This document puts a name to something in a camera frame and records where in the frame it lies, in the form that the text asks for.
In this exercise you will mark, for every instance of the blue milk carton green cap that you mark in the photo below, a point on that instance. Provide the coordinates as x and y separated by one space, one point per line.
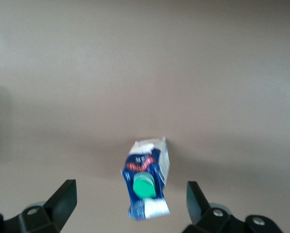
144 184

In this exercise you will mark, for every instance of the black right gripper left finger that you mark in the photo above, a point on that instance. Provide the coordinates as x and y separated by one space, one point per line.
55 213

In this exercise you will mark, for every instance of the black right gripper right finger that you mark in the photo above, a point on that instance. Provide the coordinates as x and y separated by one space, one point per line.
208 218

